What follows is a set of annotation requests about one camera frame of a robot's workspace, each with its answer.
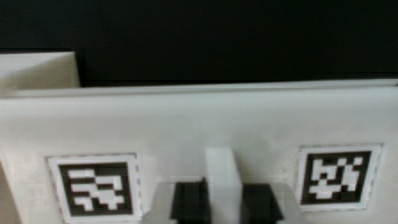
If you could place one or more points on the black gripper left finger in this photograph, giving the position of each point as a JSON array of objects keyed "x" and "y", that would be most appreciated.
[{"x": 190, "y": 203}]

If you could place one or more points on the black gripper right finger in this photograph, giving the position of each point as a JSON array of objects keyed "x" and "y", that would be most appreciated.
[{"x": 259, "y": 211}]

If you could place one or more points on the white cabinet door panel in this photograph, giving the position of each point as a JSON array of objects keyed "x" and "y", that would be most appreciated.
[{"x": 99, "y": 149}]

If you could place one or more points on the white cabinet body box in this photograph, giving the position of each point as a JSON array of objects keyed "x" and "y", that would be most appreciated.
[{"x": 39, "y": 74}]

